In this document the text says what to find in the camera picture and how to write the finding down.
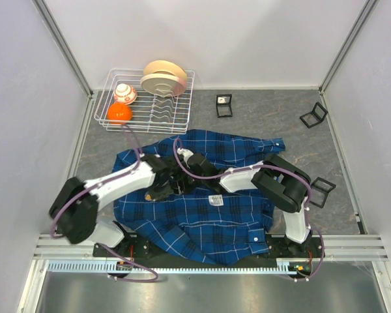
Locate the black display box far right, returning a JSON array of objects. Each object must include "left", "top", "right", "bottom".
[{"left": 299, "top": 102, "right": 328, "bottom": 128}]

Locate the beige plate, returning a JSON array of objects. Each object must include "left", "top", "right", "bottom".
[
  {"left": 143, "top": 60, "right": 188, "bottom": 82},
  {"left": 140, "top": 73, "right": 187, "bottom": 97}
]

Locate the beige plate front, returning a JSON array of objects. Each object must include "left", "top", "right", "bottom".
[{"left": 140, "top": 73, "right": 187, "bottom": 97}]

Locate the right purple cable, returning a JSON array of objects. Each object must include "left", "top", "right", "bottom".
[{"left": 172, "top": 137, "right": 326, "bottom": 283}]

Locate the black display box centre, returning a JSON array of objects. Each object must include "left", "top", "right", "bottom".
[{"left": 216, "top": 94, "right": 233, "bottom": 118}]

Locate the black display box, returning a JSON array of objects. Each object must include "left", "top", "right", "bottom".
[
  {"left": 310, "top": 177, "right": 336, "bottom": 208},
  {"left": 216, "top": 94, "right": 233, "bottom": 118},
  {"left": 299, "top": 102, "right": 328, "bottom": 128}
]

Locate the beige plate rear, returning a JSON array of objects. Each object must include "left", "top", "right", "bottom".
[{"left": 143, "top": 60, "right": 188, "bottom": 82}]

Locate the blue plaid shirt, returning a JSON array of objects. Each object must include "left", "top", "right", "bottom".
[{"left": 113, "top": 129, "right": 285, "bottom": 250}]

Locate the white orange patterned bowl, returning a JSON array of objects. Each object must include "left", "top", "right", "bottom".
[{"left": 113, "top": 83, "right": 138, "bottom": 105}]

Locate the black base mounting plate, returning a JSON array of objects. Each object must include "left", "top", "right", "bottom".
[{"left": 93, "top": 233, "right": 325, "bottom": 269}]

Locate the white shirt label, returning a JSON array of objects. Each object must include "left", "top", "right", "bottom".
[{"left": 209, "top": 194, "right": 224, "bottom": 206}]

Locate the white wire dish rack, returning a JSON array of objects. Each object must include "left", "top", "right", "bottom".
[{"left": 94, "top": 68, "right": 195, "bottom": 134}]

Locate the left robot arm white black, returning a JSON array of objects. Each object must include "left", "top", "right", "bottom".
[{"left": 49, "top": 154, "right": 171, "bottom": 256}]

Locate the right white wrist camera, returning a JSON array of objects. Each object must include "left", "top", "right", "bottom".
[{"left": 177, "top": 148, "right": 194, "bottom": 162}]

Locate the black display box near right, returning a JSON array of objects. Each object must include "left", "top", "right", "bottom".
[{"left": 310, "top": 177, "right": 336, "bottom": 208}]

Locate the grey slotted cable duct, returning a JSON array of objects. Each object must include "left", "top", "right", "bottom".
[{"left": 47, "top": 257, "right": 297, "bottom": 275}]

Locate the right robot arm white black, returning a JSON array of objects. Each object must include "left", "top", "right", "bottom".
[{"left": 174, "top": 148, "right": 312, "bottom": 257}]

